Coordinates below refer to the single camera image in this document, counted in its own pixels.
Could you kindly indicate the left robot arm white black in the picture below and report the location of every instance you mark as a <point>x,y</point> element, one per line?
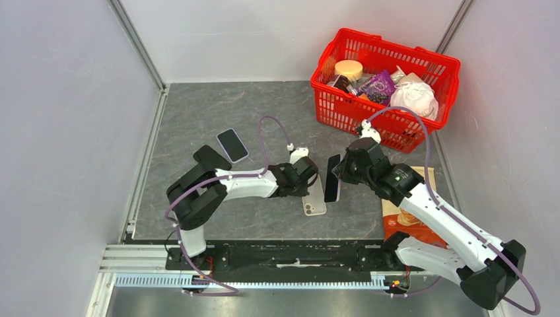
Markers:
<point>198,193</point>

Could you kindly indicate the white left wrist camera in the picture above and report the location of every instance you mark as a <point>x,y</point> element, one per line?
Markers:
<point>298,153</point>

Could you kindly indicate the red plastic shopping basket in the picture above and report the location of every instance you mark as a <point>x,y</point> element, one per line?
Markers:
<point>339,104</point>

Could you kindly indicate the aluminium frame rail front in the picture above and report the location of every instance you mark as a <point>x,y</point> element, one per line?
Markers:
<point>159,261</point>

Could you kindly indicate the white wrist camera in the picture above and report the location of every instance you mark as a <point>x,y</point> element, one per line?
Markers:
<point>298,153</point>
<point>366,130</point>

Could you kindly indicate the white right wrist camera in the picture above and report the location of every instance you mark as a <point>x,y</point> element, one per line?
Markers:
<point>366,130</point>

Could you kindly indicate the black smartphone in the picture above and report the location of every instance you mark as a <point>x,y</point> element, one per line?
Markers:
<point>332,185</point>

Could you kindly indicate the white plastic bag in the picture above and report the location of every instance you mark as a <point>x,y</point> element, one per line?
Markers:
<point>417,97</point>

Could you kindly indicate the cassava chips bag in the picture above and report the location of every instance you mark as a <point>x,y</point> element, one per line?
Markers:
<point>399,220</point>

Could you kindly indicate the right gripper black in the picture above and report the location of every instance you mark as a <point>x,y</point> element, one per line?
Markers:
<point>342,170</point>

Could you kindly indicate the black phone case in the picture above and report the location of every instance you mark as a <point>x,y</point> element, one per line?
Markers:
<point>212,158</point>

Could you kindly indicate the yellow lid jar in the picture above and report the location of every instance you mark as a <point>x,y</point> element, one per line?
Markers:
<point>351,69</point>

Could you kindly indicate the beige phone case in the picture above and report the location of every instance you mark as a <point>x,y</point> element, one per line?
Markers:
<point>313,203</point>

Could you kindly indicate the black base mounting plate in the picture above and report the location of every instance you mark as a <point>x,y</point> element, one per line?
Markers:
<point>295,261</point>

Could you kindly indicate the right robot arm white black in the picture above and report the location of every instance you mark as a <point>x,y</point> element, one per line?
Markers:
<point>482,265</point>

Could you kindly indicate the dark blue smartphone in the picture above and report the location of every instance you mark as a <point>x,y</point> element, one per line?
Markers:
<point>232,145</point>

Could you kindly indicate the purple snack packet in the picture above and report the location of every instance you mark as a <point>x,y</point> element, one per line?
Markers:
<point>379,88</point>

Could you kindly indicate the lavender phone case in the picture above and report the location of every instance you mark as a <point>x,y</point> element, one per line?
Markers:
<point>232,145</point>

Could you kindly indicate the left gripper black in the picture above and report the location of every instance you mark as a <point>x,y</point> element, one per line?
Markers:
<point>301,192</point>

